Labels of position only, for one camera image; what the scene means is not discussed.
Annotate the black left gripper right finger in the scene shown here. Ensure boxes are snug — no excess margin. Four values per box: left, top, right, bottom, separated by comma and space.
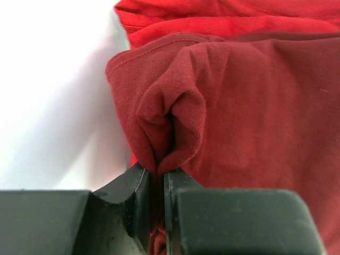
164, 169, 326, 254

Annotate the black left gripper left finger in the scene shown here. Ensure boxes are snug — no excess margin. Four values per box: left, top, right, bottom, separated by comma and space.
1, 164, 150, 255

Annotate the dark maroon t shirt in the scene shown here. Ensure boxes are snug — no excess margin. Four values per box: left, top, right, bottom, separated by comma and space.
106, 32, 339, 254

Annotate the folded red t shirt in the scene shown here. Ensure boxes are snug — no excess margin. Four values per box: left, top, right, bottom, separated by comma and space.
114, 1, 339, 48

